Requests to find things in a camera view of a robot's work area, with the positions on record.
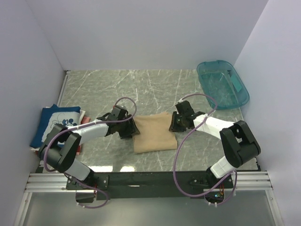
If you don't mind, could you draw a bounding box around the blue folded printed t shirt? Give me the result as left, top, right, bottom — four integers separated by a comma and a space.
30, 104, 81, 149

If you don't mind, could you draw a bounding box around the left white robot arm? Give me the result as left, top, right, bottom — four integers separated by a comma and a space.
38, 105, 140, 187

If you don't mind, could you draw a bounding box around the red folded t shirt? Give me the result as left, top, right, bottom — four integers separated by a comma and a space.
30, 146, 81, 155

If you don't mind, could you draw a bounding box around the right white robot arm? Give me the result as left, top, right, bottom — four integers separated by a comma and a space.
169, 100, 261, 186

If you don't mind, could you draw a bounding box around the beige t shirt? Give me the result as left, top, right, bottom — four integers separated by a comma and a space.
133, 112, 177, 153

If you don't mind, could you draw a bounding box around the teal plastic bin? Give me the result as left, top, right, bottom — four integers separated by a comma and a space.
197, 60, 250, 110

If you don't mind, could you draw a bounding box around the black base beam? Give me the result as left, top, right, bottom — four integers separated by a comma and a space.
65, 170, 233, 203

